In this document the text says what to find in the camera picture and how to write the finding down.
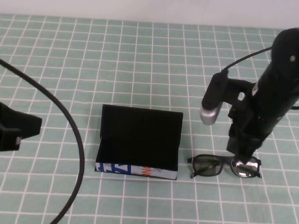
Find green white checked tablecloth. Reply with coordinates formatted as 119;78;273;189
0;13;299;224

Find black right camera bracket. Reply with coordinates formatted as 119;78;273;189
224;78;257;110

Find black framed glasses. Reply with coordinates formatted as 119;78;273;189
186;153;263;183

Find thick black left camera cable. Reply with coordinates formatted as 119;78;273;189
0;55;90;224

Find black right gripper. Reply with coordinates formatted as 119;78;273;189
226;99;290;168

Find black right camera cable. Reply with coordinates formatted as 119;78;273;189
222;44;274;77

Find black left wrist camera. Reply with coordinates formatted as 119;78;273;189
0;99;43;157

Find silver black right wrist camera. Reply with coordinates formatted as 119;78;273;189
199;71;229;127

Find black printed glasses case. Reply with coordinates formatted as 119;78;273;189
94;103;184;181

